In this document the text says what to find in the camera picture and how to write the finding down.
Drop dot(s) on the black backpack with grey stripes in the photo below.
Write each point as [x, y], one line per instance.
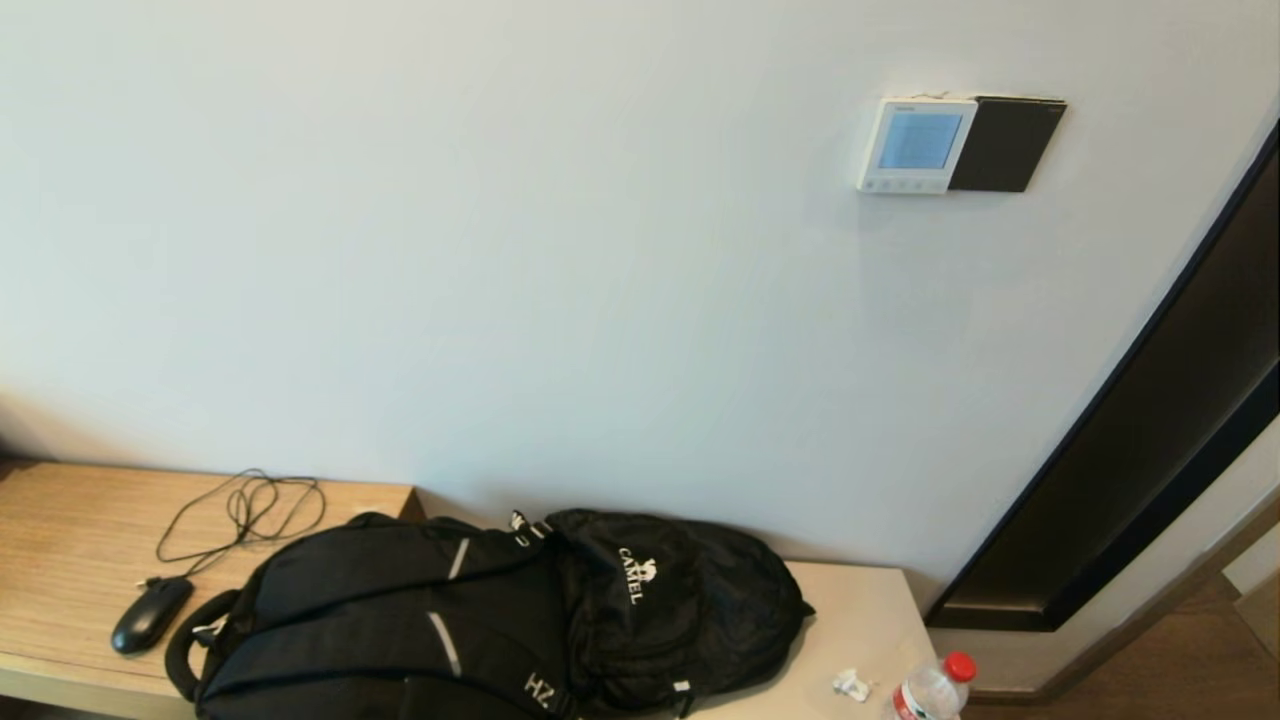
[350, 600]

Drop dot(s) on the clear bottle with red cap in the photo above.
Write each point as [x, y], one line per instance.
[930, 695]

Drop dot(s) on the white wall thermostat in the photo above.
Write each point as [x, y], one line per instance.
[915, 182]

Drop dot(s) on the crumpled white paper scrap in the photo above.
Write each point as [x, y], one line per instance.
[850, 685]

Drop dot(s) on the light wooden desk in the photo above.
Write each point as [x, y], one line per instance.
[60, 530]

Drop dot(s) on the black Camel logo backpack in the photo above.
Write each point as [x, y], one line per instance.
[700, 600]

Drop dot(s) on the dark brown door frame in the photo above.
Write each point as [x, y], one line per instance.
[1150, 480]

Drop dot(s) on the black wall switch panel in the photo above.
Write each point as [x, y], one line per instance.
[1010, 145]

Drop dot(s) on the black computer mouse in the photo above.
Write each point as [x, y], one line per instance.
[150, 615]

